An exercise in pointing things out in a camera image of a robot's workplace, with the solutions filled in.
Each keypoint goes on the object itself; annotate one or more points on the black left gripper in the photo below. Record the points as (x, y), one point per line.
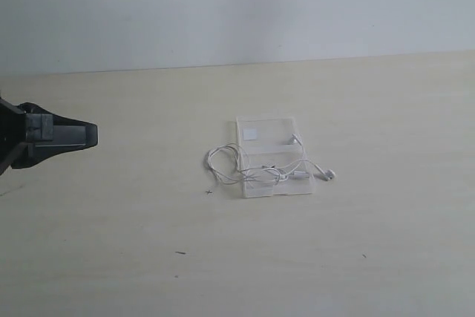
(31, 134)

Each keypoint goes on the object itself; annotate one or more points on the clear plastic storage box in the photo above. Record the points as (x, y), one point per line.
(270, 158)

